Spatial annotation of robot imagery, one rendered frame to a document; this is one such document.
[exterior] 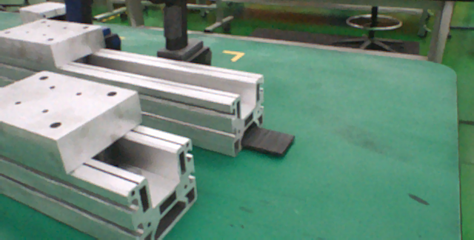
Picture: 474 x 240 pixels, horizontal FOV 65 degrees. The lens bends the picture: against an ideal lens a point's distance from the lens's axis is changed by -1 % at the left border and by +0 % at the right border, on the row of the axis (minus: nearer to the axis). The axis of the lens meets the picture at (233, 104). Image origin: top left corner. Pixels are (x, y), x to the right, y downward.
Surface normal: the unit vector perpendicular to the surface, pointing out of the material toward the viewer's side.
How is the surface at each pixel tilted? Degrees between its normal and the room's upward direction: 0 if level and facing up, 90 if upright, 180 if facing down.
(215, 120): 90
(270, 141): 0
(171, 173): 90
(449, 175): 0
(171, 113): 90
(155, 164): 90
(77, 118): 0
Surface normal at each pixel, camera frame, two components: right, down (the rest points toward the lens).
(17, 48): -0.47, 0.42
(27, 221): -0.04, -0.89
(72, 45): 0.88, 0.18
